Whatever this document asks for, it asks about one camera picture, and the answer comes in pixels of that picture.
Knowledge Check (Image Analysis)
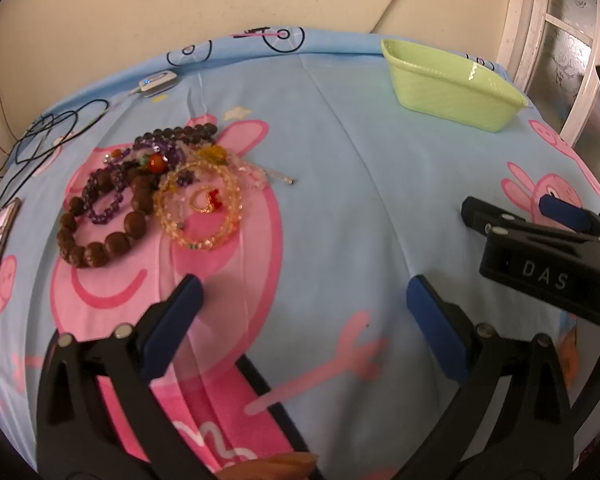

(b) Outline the dark round bead bracelet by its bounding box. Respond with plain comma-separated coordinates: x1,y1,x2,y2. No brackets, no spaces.
132,122,218,150

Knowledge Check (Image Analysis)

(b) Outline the gold ring with red charm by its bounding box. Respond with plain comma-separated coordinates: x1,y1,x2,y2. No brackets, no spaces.
189,186,225,214

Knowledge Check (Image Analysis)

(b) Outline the amber stone bracelet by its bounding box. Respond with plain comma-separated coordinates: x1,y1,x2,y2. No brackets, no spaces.
196,144,229,165

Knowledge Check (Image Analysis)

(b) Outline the large brown bead bracelet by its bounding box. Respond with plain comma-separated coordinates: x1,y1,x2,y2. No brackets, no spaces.
56,172,153,269

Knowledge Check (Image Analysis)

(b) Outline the red orange bead bracelet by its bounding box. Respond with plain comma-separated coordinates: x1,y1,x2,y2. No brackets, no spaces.
139,154,170,175

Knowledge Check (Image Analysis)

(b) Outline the green plastic basin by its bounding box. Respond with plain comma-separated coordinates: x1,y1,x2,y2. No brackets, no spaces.
380,38,530,133

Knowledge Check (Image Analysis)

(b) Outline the blue cartoon printed bed sheet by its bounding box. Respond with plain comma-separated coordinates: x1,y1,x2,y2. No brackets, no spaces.
0,27,600,480

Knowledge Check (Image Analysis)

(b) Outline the purple crystal bead bracelet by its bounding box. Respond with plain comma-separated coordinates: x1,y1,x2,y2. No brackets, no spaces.
82,164,131,225

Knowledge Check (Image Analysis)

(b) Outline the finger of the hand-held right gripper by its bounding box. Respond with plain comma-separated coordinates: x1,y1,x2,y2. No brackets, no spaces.
539,194,600,239
461,196,571,236

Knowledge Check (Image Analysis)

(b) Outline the black cable bundle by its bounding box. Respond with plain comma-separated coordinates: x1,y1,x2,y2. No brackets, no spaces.
0,99,112,223

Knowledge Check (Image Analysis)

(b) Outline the white small electronic device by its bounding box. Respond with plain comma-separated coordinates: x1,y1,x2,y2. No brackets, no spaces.
138,71,178,99

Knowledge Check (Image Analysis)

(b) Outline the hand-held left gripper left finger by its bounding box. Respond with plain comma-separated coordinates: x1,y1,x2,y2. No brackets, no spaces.
36,274,216,480

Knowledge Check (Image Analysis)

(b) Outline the orange patterned object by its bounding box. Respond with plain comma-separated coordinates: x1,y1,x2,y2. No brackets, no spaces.
561,326,582,392

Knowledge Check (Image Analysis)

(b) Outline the white window frame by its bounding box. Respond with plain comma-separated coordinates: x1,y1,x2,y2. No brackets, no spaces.
497,0,600,147

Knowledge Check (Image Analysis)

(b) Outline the yellow crystal bead bracelet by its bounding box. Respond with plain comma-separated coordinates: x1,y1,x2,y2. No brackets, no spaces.
154,160,244,251

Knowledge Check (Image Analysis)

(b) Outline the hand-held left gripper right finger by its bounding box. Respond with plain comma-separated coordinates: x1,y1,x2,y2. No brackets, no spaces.
395,275,576,480

